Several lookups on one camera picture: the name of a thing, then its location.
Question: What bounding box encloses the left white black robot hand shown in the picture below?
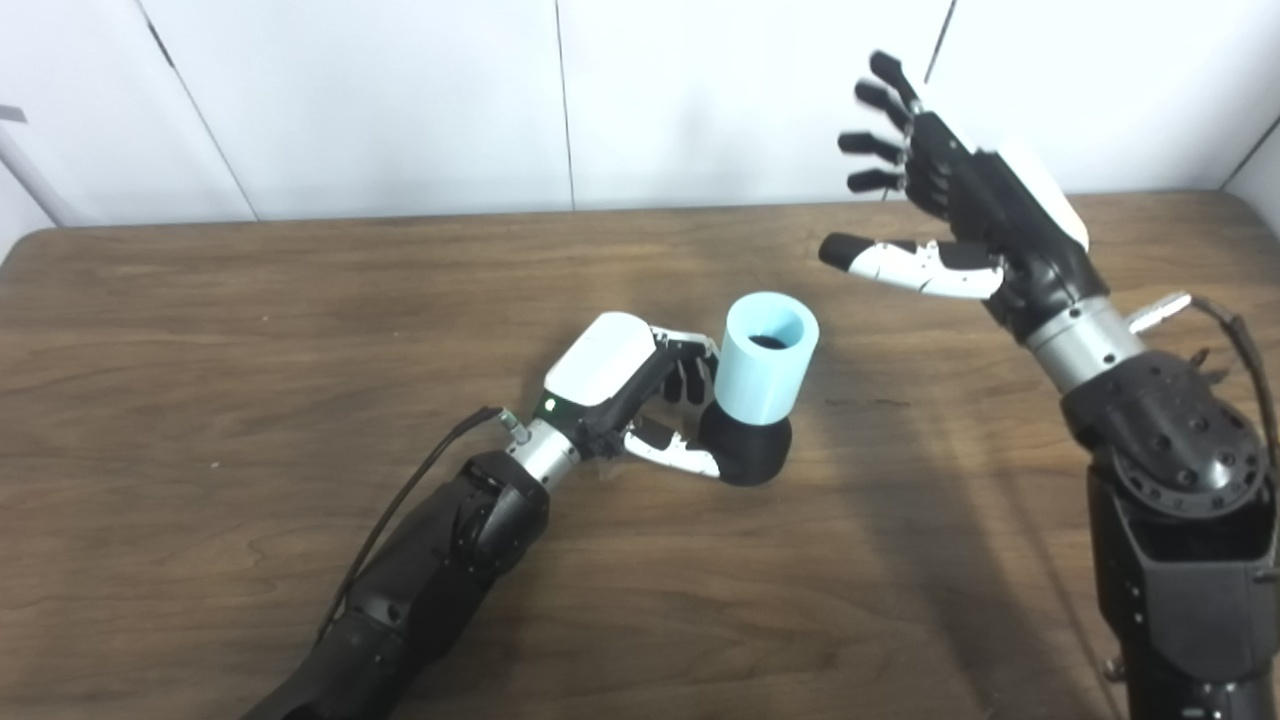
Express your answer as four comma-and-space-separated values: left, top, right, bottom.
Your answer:
535, 312, 723, 480

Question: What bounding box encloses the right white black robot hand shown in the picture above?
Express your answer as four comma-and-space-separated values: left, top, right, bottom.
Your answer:
818, 50, 1113, 338

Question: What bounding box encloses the light-blue hose piece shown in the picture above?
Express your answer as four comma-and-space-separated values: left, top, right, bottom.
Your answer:
716, 291, 821, 427

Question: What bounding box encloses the black flared nozzle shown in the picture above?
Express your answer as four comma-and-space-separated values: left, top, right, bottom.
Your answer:
697, 400, 793, 488

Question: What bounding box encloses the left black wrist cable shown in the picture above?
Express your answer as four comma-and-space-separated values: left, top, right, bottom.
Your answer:
315, 405, 532, 641

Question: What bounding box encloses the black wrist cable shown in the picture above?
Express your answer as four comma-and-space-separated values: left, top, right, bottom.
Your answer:
1128, 290, 1280, 471
315, 405, 532, 641

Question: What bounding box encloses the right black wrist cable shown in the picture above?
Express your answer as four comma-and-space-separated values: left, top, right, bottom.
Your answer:
1128, 290, 1280, 471

